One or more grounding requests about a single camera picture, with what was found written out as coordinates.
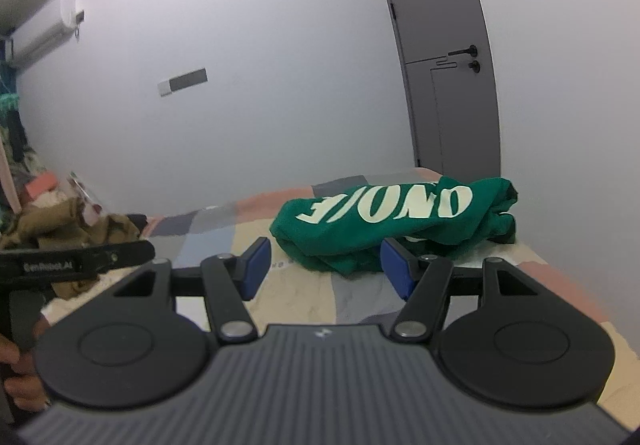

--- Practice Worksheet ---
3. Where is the person's left hand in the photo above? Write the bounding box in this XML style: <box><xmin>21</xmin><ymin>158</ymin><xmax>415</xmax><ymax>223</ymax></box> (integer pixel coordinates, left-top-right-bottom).
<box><xmin>0</xmin><ymin>314</ymin><xmax>54</xmax><ymax>412</ymax></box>

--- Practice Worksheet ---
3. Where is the cream plush blanket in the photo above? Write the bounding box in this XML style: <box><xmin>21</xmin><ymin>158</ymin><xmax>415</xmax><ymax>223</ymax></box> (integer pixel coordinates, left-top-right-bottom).
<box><xmin>29</xmin><ymin>192</ymin><xmax>67</xmax><ymax>212</ymax></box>

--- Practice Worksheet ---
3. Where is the patchwork blanket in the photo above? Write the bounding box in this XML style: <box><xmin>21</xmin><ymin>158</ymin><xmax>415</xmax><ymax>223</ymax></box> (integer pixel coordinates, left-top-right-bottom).
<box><xmin>42</xmin><ymin>167</ymin><xmax>640</xmax><ymax>428</ymax></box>

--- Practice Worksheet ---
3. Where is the grey door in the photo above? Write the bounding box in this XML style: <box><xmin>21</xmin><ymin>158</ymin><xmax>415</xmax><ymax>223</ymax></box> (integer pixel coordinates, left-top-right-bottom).
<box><xmin>367</xmin><ymin>0</ymin><xmax>504</xmax><ymax>176</ymax></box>

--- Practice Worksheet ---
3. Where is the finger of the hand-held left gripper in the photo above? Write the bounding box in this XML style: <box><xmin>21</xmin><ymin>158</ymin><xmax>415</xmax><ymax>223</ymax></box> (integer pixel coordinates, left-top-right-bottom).
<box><xmin>75</xmin><ymin>239</ymin><xmax>157</xmax><ymax>280</ymax></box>

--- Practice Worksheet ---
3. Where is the grey wall switch panel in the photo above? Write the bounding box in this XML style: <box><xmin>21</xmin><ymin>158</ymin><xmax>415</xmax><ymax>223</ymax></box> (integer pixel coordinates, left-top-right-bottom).
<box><xmin>157</xmin><ymin>68</ymin><xmax>209</xmax><ymax>98</ymax></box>

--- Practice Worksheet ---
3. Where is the brown garment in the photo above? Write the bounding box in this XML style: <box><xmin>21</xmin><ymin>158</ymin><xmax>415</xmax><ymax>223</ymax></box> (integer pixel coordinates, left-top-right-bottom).
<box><xmin>0</xmin><ymin>199</ymin><xmax>144</xmax><ymax>302</ymax></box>

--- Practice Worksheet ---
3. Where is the white air conditioner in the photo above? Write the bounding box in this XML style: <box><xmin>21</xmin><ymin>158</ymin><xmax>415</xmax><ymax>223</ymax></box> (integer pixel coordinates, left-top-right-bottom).
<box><xmin>10</xmin><ymin>0</ymin><xmax>86</xmax><ymax>64</ymax></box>

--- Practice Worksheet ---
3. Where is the black garment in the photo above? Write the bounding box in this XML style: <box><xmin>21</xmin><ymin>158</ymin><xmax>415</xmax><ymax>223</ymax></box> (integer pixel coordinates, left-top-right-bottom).
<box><xmin>124</xmin><ymin>212</ymin><xmax>149</xmax><ymax>237</ymax></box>

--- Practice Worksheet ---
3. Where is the green clip hanger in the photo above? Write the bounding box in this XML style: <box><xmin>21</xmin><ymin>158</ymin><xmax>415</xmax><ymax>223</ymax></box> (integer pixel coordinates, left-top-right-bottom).
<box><xmin>0</xmin><ymin>38</ymin><xmax>21</xmax><ymax>128</ymax></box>

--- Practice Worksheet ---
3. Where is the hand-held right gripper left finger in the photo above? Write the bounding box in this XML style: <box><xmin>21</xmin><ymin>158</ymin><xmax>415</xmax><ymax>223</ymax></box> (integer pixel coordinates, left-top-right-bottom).
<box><xmin>112</xmin><ymin>236</ymin><xmax>273</xmax><ymax>345</ymax></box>

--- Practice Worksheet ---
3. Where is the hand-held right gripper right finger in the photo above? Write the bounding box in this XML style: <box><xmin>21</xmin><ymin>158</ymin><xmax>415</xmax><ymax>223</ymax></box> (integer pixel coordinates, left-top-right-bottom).
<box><xmin>380</xmin><ymin>237</ymin><xmax>542</xmax><ymax>345</ymax></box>

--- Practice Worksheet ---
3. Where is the green sweatshirt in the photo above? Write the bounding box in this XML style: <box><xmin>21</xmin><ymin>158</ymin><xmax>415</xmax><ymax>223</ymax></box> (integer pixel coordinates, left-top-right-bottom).
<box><xmin>270</xmin><ymin>176</ymin><xmax>521</xmax><ymax>276</ymax></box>

